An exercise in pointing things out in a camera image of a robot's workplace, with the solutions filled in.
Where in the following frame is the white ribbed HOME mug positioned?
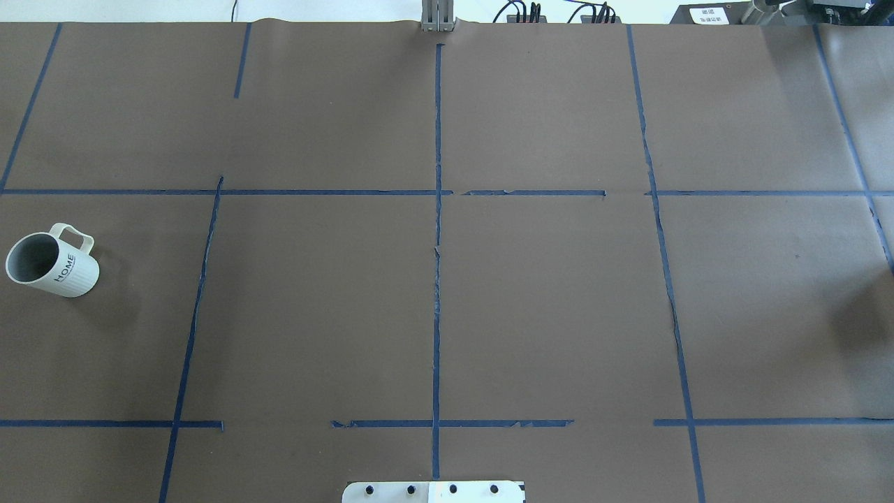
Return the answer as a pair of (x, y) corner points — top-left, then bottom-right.
(4, 223), (100, 298)

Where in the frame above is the brown paper table mat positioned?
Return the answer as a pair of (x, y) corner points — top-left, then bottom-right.
(2, 20), (892, 502)

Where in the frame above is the black power strip left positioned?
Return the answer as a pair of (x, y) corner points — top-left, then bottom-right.
(492, 1), (548, 24)

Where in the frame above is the black power strip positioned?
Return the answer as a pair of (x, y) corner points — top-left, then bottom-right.
(566, 1), (622, 24)
(492, 1), (548, 24)

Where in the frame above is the black power strip right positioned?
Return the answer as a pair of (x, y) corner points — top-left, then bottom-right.
(566, 1), (622, 24)

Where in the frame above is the dark box with label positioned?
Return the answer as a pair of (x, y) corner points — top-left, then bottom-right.
(668, 1), (751, 26)

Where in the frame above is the grey aluminium frame post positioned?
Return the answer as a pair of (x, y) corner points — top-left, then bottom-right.
(420, 0), (456, 32)

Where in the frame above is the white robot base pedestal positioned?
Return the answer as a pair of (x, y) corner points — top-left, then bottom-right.
(342, 480), (527, 502)

